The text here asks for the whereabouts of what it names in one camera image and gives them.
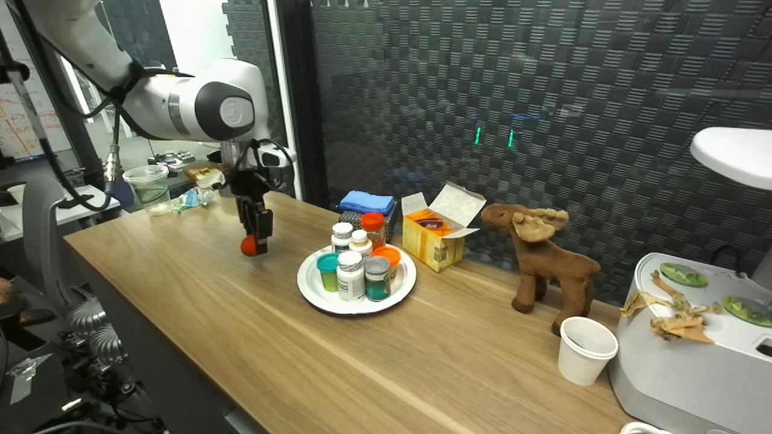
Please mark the white bowl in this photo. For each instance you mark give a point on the white bowl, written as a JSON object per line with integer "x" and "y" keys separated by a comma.
{"x": 641, "y": 427}

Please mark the small orange lid tub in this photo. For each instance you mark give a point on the small orange lid tub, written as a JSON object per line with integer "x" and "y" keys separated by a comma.
{"x": 388, "y": 255}

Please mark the white paper cup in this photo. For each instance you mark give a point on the white paper cup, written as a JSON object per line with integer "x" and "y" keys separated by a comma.
{"x": 585, "y": 352}

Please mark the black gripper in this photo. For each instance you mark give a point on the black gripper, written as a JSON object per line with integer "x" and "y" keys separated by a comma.
{"x": 252, "y": 187}

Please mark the white paper plate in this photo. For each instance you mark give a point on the white paper plate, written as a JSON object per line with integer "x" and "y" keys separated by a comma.
{"x": 310, "y": 290}

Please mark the white lamp head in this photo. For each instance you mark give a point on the white lamp head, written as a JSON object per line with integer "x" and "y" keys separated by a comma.
{"x": 735, "y": 152}

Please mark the red toy strawberry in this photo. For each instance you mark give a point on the red toy strawberry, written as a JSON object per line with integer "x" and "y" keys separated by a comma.
{"x": 249, "y": 247}

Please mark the white bin appliance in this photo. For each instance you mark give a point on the white bin appliance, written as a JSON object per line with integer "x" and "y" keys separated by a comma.
{"x": 690, "y": 378}

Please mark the white pill bottle white cap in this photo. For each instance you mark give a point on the white pill bottle white cap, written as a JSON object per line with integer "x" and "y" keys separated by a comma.
{"x": 340, "y": 235}

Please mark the clear plastic tub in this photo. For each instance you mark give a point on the clear plastic tub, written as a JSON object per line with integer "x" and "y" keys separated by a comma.
{"x": 148, "y": 181}

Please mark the spice bottle with red cap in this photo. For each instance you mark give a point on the spice bottle with red cap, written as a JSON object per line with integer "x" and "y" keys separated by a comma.
{"x": 371, "y": 227}

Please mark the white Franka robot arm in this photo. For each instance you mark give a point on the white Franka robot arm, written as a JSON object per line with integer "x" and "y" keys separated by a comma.
{"x": 194, "y": 109}

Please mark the open yellow cardboard box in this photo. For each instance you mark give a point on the open yellow cardboard box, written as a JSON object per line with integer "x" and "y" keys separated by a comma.
{"x": 429, "y": 238}

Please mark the green tub with teal lid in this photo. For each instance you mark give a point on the green tub with teal lid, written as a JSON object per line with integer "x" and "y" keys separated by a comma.
{"x": 326, "y": 274}

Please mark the black metal pole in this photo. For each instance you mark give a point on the black metal pole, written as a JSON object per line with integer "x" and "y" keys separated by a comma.
{"x": 49, "y": 88}

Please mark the blue folded cloth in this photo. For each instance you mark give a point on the blue folded cloth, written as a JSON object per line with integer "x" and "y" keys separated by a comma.
{"x": 367, "y": 202}

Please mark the brown moose plush toy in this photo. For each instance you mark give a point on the brown moose plush toy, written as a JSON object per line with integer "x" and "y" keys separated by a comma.
{"x": 551, "y": 262}

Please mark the white bottle with tan cap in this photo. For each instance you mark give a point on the white bottle with tan cap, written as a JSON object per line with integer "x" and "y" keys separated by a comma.
{"x": 359, "y": 243}

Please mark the dried leaf pile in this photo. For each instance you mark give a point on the dried leaf pile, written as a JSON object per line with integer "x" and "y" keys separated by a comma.
{"x": 671, "y": 322}

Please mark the clear plastic bottle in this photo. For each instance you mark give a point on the clear plastic bottle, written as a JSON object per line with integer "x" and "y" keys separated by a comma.
{"x": 183, "y": 202}

